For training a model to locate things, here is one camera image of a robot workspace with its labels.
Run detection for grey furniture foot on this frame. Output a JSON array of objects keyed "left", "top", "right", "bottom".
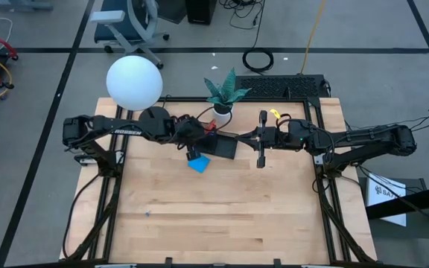
[{"left": 0, "top": 0, "right": 54, "bottom": 12}]

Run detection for white floor cable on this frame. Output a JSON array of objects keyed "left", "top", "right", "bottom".
[{"left": 0, "top": 16, "right": 15, "bottom": 54}]

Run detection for black mesh desk organizer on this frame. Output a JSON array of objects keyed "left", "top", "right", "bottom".
[{"left": 199, "top": 130, "right": 240, "bottom": 160}]

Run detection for coiled black floor cable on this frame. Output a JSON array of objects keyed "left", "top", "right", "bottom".
[{"left": 241, "top": 47, "right": 276, "bottom": 74}]

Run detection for black computer tower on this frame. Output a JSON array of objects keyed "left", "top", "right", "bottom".
[{"left": 183, "top": 0, "right": 219, "bottom": 26}]

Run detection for blue sticky notes pad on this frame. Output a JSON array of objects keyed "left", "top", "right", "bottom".
[{"left": 187, "top": 153, "right": 212, "bottom": 174}]

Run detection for white paper sign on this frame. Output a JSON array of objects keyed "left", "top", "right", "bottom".
[{"left": 365, "top": 172, "right": 408, "bottom": 228}]

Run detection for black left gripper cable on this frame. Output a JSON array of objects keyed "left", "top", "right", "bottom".
[{"left": 194, "top": 105, "right": 235, "bottom": 132}]

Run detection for grey office chair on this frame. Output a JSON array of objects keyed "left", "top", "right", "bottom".
[{"left": 89, "top": 0, "right": 171, "bottom": 71}]

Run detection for white globe table lamp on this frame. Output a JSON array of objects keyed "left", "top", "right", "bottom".
[{"left": 105, "top": 54, "right": 171, "bottom": 127}]

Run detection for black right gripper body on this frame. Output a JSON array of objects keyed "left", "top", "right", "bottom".
[{"left": 256, "top": 109, "right": 293, "bottom": 169}]

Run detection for yellow cable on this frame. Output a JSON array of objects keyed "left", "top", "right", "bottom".
[{"left": 299, "top": 0, "right": 328, "bottom": 76}]

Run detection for black frame beams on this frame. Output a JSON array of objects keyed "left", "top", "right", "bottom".
[{"left": 365, "top": 181, "right": 429, "bottom": 225}]

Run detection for grey-green side table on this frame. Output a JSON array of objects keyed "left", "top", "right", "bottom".
[{"left": 356, "top": 176, "right": 429, "bottom": 240}]

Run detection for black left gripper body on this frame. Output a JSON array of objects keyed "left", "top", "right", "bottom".
[{"left": 175, "top": 115, "right": 209, "bottom": 152}]

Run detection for black cable along frame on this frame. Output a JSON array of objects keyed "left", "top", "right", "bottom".
[{"left": 61, "top": 171, "right": 102, "bottom": 261}]

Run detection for tangled black floor cables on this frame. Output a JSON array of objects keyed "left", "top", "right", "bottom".
[{"left": 218, "top": 0, "right": 267, "bottom": 31}]

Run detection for black perforated metal case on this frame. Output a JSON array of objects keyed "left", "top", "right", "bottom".
[{"left": 234, "top": 74, "right": 331, "bottom": 100}]

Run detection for green plant in white pot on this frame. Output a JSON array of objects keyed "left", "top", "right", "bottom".
[{"left": 203, "top": 66, "right": 252, "bottom": 126}]

